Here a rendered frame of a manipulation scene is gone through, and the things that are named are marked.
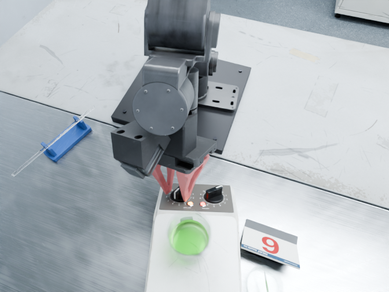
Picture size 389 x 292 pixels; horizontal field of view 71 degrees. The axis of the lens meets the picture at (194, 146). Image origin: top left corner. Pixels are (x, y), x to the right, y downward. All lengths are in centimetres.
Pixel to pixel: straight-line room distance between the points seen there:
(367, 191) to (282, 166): 16
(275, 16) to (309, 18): 29
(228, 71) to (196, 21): 37
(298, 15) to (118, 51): 216
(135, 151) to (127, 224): 23
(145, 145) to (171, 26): 13
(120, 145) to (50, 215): 28
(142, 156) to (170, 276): 17
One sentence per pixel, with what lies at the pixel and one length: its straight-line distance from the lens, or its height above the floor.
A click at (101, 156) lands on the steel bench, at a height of 90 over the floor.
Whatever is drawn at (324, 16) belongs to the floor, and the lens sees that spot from 283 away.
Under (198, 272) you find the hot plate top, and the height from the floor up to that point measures 99.
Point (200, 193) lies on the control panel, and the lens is 47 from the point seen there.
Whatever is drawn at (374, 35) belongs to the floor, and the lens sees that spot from 280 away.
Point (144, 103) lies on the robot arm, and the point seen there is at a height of 117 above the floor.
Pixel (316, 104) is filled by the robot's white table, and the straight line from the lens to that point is 70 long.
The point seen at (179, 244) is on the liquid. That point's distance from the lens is 36.
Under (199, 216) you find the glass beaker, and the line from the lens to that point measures 34.
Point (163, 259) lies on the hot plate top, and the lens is 40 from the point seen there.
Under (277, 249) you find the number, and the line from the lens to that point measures 48.
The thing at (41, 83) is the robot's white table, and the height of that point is 90.
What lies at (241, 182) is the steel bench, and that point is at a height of 90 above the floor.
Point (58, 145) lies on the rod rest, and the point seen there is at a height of 91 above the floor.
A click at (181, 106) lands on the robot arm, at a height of 117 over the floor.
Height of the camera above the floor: 138
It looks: 57 degrees down
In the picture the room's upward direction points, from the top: 1 degrees clockwise
